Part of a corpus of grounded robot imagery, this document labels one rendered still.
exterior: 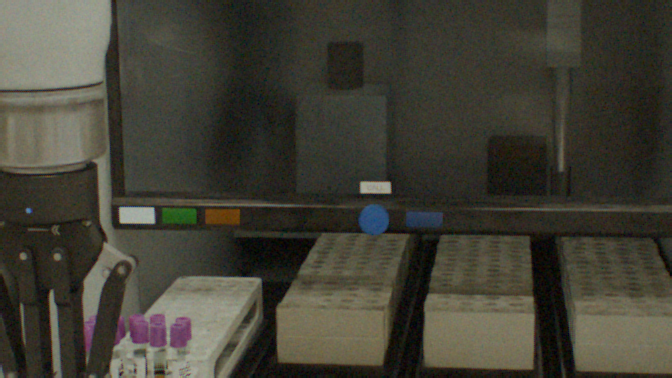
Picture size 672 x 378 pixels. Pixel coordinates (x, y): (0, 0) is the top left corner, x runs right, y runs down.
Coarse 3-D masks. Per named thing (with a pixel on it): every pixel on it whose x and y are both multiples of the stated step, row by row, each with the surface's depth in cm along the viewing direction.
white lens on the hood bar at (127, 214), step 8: (120, 208) 133; (128, 208) 133; (136, 208) 133; (144, 208) 133; (152, 208) 133; (120, 216) 133; (128, 216) 133; (136, 216) 133; (144, 216) 133; (152, 216) 133
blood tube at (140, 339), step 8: (136, 320) 118; (144, 320) 118; (136, 328) 117; (144, 328) 117; (136, 336) 117; (144, 336) 117; (136, 344) 117; (144, 344) 117; (136, 352) 118; (144, 352) 118; (136, 360) 118; (144, 360) 118; (136, 368) 118; (144, 368) 118; (136, 376) 118; (144, 376) 118
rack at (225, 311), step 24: (192, 288) 148; (216, 288) 148; (240, 288) 148; (168, 312) 139; (192, 312) 139; (216, 312) 139; (240, 312) 139; (168, 336) 132; (216, 336) 131; (240, 336) 143; (168, 360) 124; (192, 360) 123; (216, 360) 141
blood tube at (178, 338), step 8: (176, 328) 116; (184, 328) 116; (176, 336) 116; (184, 336) 116; (176, 344) 116; (184, 344) 116; (176, 352) 116; (184, 352) 117; (176, 360) 117; (184, 360) 117; (176, 368) 117; (184, 368) 117; (176, 376) 117; (184, 376) 117
